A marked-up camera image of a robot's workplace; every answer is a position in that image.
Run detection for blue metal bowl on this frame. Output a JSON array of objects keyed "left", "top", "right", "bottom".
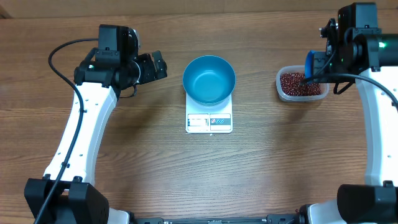
[{"left": 182, "top": 55, "right": 236, "bottom": 105}]

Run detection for red adzuki beans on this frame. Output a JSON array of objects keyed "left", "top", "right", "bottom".
[{"left": 280, "top": 72, "right": 322, "bottom": 96}]

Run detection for white digital kitchen scale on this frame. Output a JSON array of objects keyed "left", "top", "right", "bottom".
[{"left": 185, "top": 95, "right": 233, "bottom": 134}]

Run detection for blue plastic measuring scoop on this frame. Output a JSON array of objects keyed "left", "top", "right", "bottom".
[{"left": 304, "top": 50, "right": 317, "bottom": 78}]

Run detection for clear plastic food container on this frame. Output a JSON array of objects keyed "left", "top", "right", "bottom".
[{"left": 275, "top": 65, "right": 330, "bottom": 103}]

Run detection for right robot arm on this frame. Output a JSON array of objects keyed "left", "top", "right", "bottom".
[{"left": 300, "top": 2, "right": 397, "bottom": 223}]

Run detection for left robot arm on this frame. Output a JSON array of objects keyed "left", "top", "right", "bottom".
[{"left": 24, "top": 24, "right": 167, "bottom": 223}]

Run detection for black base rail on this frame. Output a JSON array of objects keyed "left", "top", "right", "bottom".
[{"left": 130, "top": 214, "right": 305, "bottom": 224}]

